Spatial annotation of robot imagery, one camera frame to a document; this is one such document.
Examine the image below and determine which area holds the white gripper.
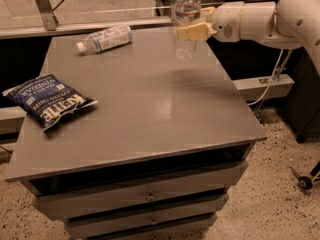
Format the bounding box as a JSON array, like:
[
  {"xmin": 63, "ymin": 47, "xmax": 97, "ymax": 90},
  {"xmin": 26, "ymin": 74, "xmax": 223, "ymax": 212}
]
[{"xmin": 176, "ymin": 2, "xmax": 244, "ymax": 42}]

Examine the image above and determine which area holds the clear water bottle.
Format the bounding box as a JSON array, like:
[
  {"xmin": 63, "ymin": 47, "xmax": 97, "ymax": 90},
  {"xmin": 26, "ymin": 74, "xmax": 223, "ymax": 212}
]
[{"xmin": 173, "ymin": 0, "xmax": 201, "ymax": 61}]

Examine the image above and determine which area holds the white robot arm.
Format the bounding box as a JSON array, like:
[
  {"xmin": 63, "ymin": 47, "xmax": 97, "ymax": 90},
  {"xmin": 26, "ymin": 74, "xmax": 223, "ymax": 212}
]
[{"xmin": 175, "ymin": 0, "xmax": 320, "ymax": 74}]

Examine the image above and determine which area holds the blue label plastic bottle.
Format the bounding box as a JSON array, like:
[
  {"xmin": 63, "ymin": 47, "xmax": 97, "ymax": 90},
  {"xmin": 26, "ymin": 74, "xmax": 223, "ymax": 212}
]
[{"xmin": 77, "ymin": 25, "xmax": 132, "ymax": 54}]

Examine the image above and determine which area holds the dark cabinet at right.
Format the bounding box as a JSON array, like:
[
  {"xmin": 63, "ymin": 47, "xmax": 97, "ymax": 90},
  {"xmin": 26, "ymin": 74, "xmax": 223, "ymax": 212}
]
[{"xmin": 284, "ymin": 50, "xmax": 320, "ymax": 143}]

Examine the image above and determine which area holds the grey drawer cabinet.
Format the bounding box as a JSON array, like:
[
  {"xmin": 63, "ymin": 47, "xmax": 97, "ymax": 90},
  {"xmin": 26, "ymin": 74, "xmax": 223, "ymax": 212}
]
[{"xmin": 6, "ymin": 28, "xmax": 265, "ymax": 226}]

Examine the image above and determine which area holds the top grey drawer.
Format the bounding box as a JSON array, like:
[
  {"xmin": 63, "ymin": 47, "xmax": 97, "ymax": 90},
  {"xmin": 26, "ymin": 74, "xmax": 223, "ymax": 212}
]
[{"xmin": 33, "ymin": 160, "xmax": 248, "ymax": 220}]

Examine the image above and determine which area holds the grey drawer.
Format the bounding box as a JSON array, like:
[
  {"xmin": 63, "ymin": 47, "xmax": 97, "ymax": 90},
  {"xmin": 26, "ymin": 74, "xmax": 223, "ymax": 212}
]
[
  {"xmin": 64, "ymin": 193, "xmax": 230, "ymax": 240},
  {"xmin": 33, "ymin": 160, "xmax": 248, "ymax": 220},
  {"xmin": 87, "ymin": 213, "xmax": 218, "ymax": 240}
]

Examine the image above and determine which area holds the blue Kettle chips bag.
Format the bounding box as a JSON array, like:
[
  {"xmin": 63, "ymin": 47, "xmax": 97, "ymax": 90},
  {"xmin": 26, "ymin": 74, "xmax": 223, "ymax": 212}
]
[{"xmin": 2, "ymin": 74, "xmax": 97, "ymax": 132}]

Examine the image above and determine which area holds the black caster wheel leg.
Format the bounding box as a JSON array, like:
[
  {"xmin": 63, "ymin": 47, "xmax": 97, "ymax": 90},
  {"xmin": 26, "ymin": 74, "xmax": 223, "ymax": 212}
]
[{"xmin": 291, "ymin": 161, "xmax": 320, "ymax": 190}]

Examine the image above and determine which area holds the middle grey drawer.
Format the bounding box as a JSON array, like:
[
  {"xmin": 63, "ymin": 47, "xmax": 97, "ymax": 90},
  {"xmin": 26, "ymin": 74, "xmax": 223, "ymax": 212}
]
[{"xmin": 64, "ymin": 193, "xmax": 230, "ymax": 240}]

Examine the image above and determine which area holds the bottom grey drawer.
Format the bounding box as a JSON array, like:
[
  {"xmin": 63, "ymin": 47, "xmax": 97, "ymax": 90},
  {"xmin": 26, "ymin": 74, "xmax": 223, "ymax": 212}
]
[{"xmin": 87, "ymin": 213, "xmax": 218, "ymax": 240}]

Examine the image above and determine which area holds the white cable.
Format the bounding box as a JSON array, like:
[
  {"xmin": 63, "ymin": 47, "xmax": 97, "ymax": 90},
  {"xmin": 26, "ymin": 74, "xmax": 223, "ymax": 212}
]
[{"xmin": 247, "ymin": 48, "xmax": 288, "ymax": 107}]

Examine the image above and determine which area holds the metal railing frame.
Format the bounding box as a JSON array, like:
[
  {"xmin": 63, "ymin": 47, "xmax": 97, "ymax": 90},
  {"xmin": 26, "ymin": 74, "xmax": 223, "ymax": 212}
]
[{"xmin": 0, "ymin": 0, "xmax": 175, "ymax": 39}]

